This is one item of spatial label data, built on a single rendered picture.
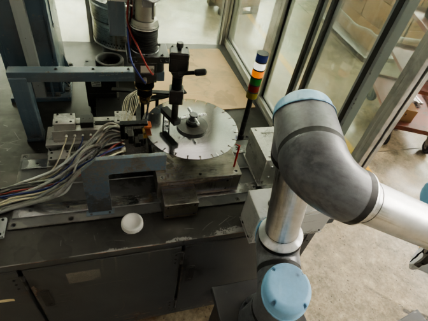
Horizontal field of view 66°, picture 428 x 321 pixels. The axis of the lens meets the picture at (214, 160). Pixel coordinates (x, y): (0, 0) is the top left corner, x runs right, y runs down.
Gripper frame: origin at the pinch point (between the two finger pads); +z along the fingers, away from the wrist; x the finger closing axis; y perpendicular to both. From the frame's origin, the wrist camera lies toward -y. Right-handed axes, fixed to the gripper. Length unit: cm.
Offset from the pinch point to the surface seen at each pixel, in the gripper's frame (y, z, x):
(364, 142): -27.8, -20.3, 13.2
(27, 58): -151, -4, -18
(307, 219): -29.9, 6.3, -0.8
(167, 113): -85, -10, -9
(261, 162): -55, 5, 10
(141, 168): -78, -4, -29
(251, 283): -33.7, 16.3, -26.4
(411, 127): -3, 70, 205
